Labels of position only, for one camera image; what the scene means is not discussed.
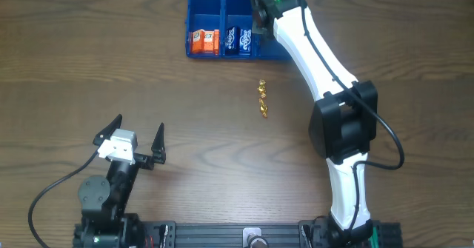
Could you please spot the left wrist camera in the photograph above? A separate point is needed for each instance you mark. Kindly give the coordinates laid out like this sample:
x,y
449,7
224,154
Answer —
x,y
118,146

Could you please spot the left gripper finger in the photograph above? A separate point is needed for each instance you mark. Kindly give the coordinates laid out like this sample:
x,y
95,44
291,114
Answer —
x,y
109,129
159,146

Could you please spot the orange candy box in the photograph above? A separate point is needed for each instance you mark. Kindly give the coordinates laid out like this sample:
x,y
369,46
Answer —
x,y
217,42
208,42
197,42

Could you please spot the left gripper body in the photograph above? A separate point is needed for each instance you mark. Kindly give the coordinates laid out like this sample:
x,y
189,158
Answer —
x,y
144,161

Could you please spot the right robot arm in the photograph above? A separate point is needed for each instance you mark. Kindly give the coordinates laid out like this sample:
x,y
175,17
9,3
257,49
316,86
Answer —
x,y
311,55

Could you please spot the mounting rail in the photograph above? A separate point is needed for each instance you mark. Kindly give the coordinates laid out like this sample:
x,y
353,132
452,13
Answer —
x,y
215,235

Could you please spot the gold wrapped candy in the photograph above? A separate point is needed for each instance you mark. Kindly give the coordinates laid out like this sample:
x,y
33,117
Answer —
x,y
263,108
261,89

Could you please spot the blue tray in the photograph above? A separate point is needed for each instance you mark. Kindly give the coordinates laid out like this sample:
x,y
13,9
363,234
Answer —
x,y
203,7

